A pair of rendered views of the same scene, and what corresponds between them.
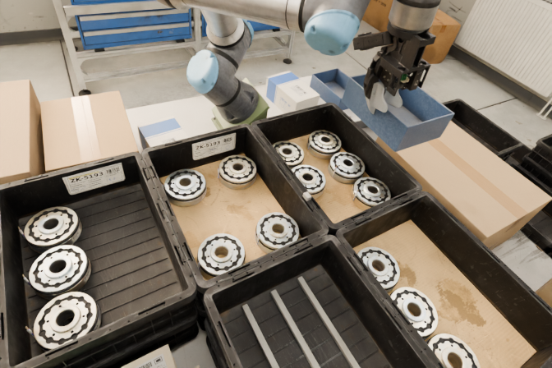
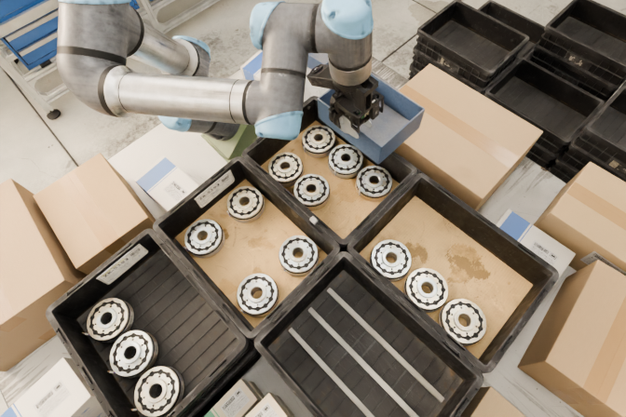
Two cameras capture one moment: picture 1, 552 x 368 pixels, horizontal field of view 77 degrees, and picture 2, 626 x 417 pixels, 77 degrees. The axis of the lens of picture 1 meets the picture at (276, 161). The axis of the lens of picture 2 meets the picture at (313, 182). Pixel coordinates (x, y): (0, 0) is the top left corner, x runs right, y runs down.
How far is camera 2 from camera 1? 33 cm
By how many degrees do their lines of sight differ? 16
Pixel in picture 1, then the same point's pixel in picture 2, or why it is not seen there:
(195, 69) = not seen: hidden behind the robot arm
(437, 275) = (445, 244)
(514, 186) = (506, 129)
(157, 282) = (213, 333)
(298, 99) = not seen: hidden behind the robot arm
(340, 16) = (281, 119)
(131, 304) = (200, 358)
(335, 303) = (363, 300)
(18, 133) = (34, 244)
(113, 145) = (123, 220)
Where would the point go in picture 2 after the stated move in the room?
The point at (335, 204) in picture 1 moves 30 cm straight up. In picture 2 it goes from (344, 205) to (346, 144)
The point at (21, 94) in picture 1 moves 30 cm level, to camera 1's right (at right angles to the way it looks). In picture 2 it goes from (12, 198) to (119, 182)
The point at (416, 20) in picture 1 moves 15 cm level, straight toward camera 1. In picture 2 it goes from (354, 79) to (343, 152)
